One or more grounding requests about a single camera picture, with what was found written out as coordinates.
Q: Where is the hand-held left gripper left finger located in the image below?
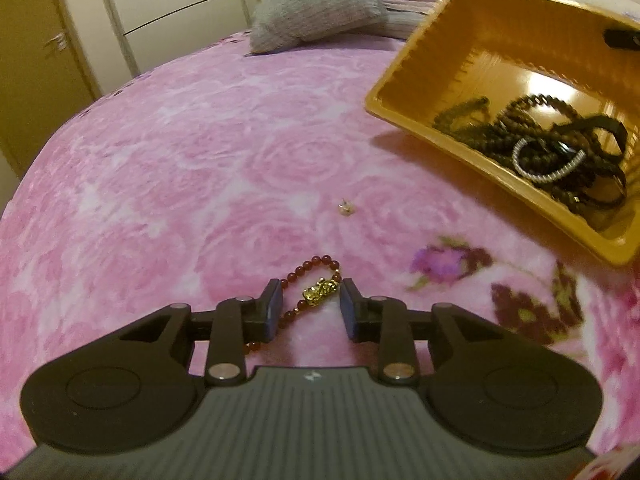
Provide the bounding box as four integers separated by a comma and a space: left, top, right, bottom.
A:
116, 279, 284, 387

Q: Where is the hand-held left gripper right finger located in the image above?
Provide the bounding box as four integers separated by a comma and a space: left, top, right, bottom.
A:
339, 279, 502, 386

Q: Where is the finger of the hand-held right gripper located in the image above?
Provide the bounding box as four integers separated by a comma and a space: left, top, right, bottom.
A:
604, 29, 640, 51

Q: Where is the red bead bracelet gold charm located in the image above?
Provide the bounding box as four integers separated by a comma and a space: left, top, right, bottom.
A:
243, 254, 344, 357

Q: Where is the black wrist watch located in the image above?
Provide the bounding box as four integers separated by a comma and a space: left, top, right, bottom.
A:
549, 114, 629, 207

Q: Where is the orange plastic tray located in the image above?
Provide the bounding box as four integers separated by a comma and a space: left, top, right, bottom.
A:
363, 0, 640, 268

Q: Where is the silver bracelet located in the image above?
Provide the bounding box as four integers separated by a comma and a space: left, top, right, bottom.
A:
512, 137, 587, 184

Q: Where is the dark beaded necklace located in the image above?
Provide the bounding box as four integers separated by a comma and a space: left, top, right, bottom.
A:
432, 92, 629, 217

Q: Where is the pink floral blanket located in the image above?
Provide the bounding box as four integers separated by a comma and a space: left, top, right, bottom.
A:
0, 29, 640, 480

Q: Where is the striped quilt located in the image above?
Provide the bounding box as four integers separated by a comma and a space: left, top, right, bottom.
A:
380, 7, 437, 42

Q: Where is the grey checked pillow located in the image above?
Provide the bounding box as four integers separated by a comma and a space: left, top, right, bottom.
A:
244, 0, 389, 56

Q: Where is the white sliding-door wardrobe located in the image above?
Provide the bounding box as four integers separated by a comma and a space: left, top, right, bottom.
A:
52, 0, 262, 94

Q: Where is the brown wooden door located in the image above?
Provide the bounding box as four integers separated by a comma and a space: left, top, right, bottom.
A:
0, 0, 102, 177

